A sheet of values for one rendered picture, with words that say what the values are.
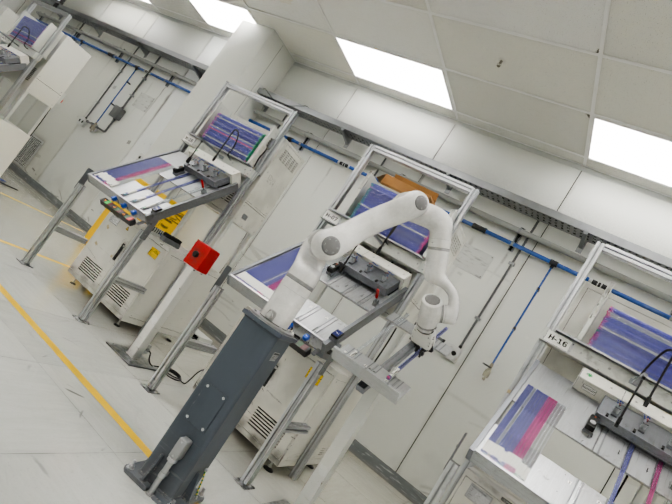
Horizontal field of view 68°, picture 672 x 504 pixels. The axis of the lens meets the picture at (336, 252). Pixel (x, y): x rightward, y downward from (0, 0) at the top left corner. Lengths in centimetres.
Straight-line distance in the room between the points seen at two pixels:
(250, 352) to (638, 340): 173
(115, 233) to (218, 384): 214
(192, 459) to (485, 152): 370
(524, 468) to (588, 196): 283
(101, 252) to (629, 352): 324
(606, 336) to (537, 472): 77
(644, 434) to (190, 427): 181
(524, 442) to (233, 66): 471
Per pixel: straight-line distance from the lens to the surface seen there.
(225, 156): 376
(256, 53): 575
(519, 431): 230
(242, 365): 187
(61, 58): 637
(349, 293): 270
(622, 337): 266
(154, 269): 348
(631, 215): 451
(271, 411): 278
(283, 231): 505
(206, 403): 192
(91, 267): 388
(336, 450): 236
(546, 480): 221
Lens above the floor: 88
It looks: 6 degrees up
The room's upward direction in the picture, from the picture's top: 34 degrees clockwise
